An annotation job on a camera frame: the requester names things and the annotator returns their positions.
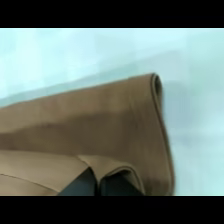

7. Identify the brown garment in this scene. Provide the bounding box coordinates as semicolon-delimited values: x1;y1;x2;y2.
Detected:
0;72;176;197

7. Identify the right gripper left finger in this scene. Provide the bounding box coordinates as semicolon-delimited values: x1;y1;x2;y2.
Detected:
57;166;99;197

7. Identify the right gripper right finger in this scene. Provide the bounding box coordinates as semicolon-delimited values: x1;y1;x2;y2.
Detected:
98;169;144;197

